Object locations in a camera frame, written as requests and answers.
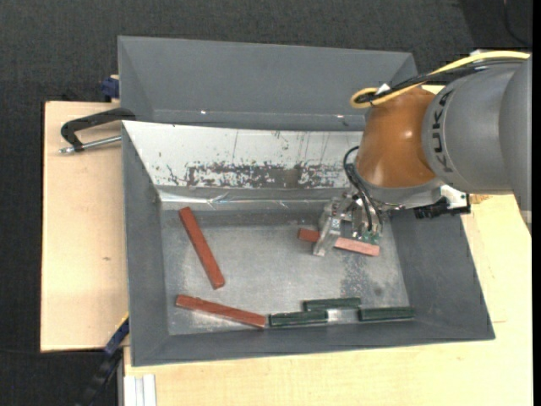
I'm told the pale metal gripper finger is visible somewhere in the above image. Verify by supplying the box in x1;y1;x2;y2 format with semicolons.
318;200;342;233
311;217;343;257

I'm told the grey metal bin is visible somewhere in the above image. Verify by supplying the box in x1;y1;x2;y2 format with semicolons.
117;35;496;367

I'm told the dark green flat block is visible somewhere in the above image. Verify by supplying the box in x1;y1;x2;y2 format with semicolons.
358;305;417;322
268;310;330;329
302;297;363;313

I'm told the pale wood flat board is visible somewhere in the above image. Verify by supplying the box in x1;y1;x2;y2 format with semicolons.
40;101;130;353

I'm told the black cylinder on white bracket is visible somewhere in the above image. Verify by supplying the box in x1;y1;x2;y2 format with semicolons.
413;184;472;221

